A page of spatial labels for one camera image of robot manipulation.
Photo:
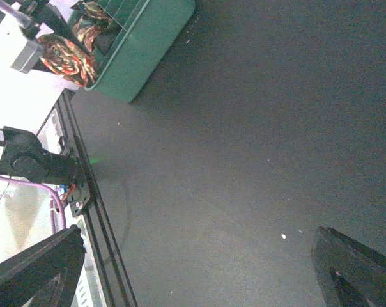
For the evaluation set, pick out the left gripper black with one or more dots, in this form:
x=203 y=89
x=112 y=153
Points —
x=46 y=29

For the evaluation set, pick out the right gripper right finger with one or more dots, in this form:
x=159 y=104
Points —
x=348 y=272

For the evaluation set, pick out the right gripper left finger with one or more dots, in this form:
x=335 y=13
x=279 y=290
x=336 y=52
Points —
x=46 y=274

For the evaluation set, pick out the floral patterned tie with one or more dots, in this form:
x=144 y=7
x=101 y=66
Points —
x=68 y=59

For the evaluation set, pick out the brown patterned rolled tie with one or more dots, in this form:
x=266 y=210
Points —
x=92 y=28

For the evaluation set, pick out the green divided organizer tray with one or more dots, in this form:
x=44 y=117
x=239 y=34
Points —
x=147 y=30

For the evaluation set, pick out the white slotted cable duct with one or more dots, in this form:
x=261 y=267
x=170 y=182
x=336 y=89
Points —
x=89 y=289

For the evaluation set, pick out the black aluminium front rail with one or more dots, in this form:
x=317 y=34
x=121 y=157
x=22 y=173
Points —
x=109 y=264

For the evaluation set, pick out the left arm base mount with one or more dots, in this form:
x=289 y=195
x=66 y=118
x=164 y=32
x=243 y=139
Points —
x=23 y=155

